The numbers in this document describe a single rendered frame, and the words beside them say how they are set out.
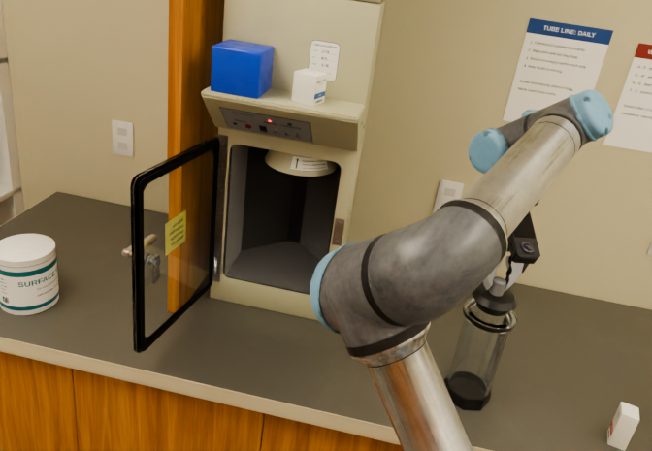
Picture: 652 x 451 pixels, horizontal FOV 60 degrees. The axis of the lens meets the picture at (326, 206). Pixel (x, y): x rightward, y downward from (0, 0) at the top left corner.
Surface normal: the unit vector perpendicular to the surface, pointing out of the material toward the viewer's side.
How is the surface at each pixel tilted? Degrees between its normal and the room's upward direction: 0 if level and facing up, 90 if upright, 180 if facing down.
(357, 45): 90
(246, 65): 90
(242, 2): 90
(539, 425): 0
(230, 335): 0
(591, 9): 90
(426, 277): 69
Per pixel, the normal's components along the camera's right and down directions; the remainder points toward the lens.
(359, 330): -0.45, 0.20
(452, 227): -0.11, -0.62
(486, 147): -0.79, 0.16
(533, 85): -0.18, 0.40
